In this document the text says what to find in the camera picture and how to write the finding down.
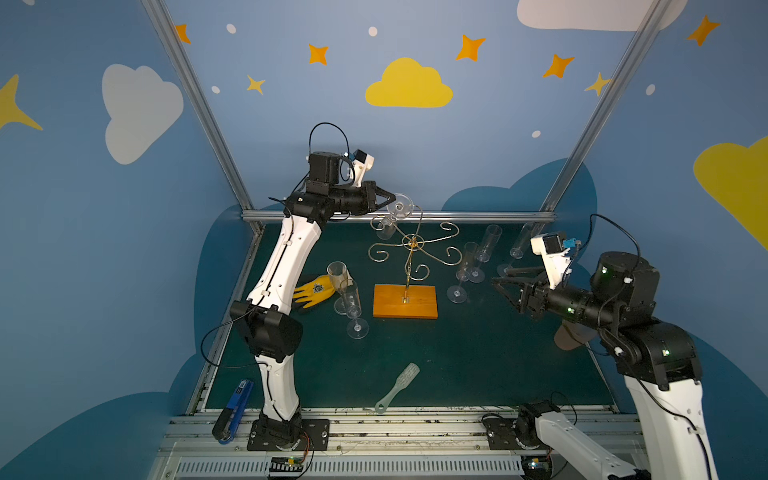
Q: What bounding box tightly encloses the clear glass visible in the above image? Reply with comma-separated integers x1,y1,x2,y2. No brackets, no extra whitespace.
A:
497,222,538,277
341,281,369,340
327,261,354,316
373,193,414,240
447,242,485,304
469,224,503,283

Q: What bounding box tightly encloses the clear glass top back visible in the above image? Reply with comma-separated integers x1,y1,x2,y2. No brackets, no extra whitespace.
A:
373,193,414,240

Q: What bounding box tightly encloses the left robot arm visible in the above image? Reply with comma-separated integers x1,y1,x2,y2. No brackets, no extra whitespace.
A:
230,150,395,447

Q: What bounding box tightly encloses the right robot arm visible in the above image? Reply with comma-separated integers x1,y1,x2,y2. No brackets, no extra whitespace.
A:
491,251,718,479

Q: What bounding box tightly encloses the orange wooden rack base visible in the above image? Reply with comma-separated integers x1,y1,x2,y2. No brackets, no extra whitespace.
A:
373,284,438,320

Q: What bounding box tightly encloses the brown round disc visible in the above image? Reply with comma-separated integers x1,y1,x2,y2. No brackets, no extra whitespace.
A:
554,320,597,351

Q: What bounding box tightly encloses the back horizontal aluminium bar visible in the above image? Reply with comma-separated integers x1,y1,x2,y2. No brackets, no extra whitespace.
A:
241,210,556,224

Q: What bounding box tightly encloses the yellow work glove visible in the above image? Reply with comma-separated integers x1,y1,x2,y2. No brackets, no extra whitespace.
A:
292,275,336,309

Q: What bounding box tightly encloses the blue tool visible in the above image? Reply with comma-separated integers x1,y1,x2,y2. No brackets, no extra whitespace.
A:
212,379,254,445

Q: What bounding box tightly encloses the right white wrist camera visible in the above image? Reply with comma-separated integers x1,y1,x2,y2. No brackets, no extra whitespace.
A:
530,232,582,290

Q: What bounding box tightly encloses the gold wire glass rack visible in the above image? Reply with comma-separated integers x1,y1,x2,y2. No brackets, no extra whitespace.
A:
367,205,463,287

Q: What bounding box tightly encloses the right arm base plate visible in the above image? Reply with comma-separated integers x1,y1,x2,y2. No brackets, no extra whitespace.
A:
480,415,541,450

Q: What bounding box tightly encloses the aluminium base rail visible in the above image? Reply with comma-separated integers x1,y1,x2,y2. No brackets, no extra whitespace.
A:
146,407,667,480

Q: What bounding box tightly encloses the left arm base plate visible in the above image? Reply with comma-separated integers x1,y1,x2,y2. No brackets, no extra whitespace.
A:
246,418,330,451

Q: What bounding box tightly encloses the left aluminium post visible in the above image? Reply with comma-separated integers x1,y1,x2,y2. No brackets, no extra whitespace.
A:
141,0,253,214

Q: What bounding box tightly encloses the aluminium post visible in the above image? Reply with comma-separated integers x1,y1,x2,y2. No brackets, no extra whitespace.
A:
539,0,673,216
141,0,253,214

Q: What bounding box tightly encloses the right aluminium post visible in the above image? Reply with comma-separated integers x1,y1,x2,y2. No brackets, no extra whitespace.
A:
539,0,673,216

